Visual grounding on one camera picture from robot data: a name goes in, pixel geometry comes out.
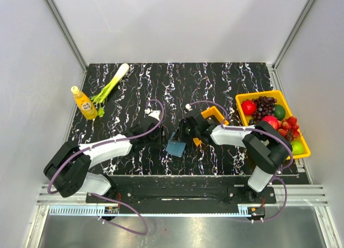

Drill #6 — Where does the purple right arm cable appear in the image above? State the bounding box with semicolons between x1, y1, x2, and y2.
185;100;295;223

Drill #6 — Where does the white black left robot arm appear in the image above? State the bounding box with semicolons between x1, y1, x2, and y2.
44;111;162;202

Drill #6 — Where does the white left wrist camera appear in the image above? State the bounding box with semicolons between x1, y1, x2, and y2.
145;108;162;121

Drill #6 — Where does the red apple centre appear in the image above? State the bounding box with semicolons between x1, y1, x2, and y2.
262;115;280;131

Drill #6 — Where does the dark purple grape bunch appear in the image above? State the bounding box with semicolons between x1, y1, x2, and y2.
249;96;277;125

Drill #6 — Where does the red apple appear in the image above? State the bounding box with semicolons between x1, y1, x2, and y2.
262;115;280;131
241;100;257;116

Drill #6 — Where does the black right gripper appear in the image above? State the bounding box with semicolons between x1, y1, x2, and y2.
171;119;199;143

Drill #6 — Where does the red apple left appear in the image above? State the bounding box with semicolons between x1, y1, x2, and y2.
241;100;257;116

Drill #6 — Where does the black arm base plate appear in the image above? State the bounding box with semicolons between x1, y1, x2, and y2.
104;175;276;204

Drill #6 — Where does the yellow juice bottle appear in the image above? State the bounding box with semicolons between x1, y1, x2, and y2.
71;86;97;120

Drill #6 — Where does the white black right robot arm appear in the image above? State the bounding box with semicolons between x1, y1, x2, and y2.
171;107;292;203

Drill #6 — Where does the light green apple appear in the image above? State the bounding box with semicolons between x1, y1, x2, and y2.
291;140;304;156

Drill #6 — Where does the small orange card bin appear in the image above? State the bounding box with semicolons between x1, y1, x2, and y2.
193;106;229;146

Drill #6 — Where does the green white leek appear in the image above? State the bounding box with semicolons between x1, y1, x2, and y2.
91;63;130;118

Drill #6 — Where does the white slotted cable duct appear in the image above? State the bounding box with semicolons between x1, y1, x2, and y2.
49;206;251;218

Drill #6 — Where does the black marble pattern mat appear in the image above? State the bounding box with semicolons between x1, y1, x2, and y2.
68;62;273;183

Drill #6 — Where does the dark green avocado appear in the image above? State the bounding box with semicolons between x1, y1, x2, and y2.
273;104;286;121

